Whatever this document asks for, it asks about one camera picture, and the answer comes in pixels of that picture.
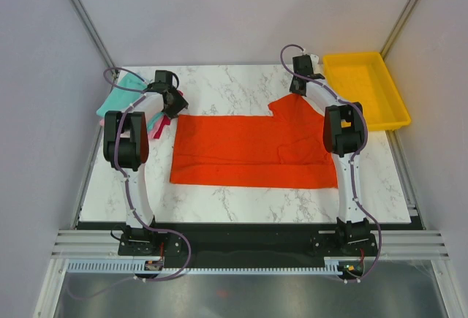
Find orange t-shirt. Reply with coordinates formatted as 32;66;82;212
170;94;338;189

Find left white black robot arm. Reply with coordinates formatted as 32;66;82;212
100;70;189;257

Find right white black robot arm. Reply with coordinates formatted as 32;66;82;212
290;54;380;257

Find crimson folded t-shirt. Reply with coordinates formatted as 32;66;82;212
149;115;171;140

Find pink folded t-shirt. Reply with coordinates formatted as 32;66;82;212
99;113;165;140

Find teal folded t-shirt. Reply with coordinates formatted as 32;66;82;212
97;73;164;132

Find yellow plastic tray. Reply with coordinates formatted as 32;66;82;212
323;52;411;131

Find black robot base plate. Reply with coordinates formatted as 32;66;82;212
117;222;381;270

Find left aluminium frame post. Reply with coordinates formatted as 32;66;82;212
69;0;115;67

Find aluminium frame post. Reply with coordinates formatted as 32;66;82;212
380;0;420;59
69;0;115;67

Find right aluminium frame post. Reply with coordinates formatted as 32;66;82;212
380;0;420;59

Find aluminium extrusion rail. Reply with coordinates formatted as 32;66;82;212
52;230;449;260

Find white slotted cable duct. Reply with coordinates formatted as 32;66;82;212
67;258;345;276

